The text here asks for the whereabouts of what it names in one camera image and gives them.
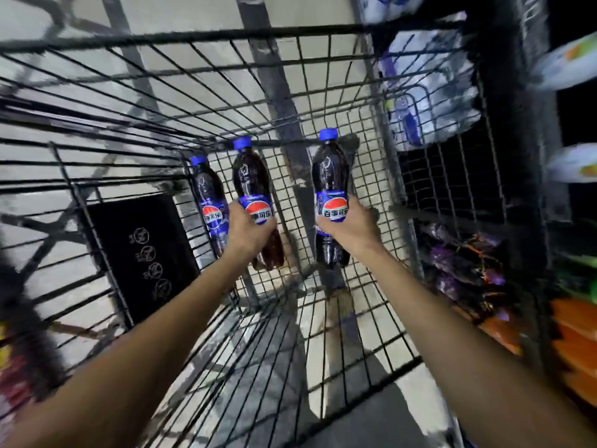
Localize person's left forearm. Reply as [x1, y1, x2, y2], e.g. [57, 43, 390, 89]
[0, 254, 265, 448]

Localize blue capped cola bottle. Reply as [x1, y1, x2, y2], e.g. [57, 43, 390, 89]
[190, 156, 230, 258]
[311, 128, 352, 269]
[232, 136, 285, 271]

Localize person's left hand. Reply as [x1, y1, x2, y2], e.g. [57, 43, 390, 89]
[224, 200, 277, 265]

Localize red yellow snack packets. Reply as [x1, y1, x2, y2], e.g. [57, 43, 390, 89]
[0, 322, 34, 432]

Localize white blue tissue pack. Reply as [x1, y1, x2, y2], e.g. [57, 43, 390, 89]
[359, 0, 430, 24]
[378, 13, 482, 151]

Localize person's right hand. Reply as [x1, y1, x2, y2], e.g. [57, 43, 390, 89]
[316, 196, 383, 260]

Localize green snack packet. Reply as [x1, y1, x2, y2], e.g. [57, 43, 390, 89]
[554, 253, 597, 300]

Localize black cart seat flap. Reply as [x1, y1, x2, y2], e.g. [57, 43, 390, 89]
[86, 193, 201, 325]

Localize black wire shopping cart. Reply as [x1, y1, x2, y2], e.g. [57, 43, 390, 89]
[0, 13, 514, 448]

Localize dark metal store shelf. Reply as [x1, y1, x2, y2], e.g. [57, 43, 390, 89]
[466, 0, 597, 416]

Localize white bowl package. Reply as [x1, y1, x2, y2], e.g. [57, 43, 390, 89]
[532, 31, 597, 92]
[546, 143, 597, 184]

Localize pile of purple snack packets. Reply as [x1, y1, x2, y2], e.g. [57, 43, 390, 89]
[419, 223, 510, 319]

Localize stack of orange packets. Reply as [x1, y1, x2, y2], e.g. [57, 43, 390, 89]
[479, 297, 597, 407]

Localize person's right forearm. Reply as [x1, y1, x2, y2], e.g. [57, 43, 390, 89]
[357, 244, 597, 448]

